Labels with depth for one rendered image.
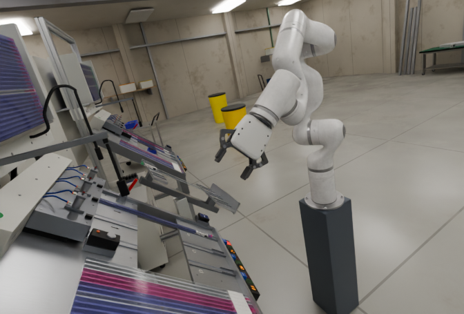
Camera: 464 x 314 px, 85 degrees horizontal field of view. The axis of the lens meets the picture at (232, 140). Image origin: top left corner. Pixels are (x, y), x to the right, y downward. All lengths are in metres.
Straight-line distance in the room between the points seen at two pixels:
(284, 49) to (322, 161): 0.59
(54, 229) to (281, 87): 0.69
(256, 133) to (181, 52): 9.09
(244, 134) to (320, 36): 0.55
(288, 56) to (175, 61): 8.86
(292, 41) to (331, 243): 0.97
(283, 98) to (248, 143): 0.16
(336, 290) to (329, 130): 0.86
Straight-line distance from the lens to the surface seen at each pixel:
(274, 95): 0.71
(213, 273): 0.97
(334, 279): 1.56
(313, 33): 1.06
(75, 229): 0.79
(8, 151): 0.85
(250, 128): 0.69
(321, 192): 1.31
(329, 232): 1.36
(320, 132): 1.18
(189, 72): 9.73
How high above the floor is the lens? 1.45
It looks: 17 degrees down
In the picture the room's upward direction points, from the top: 12 degrees counter-clockwise
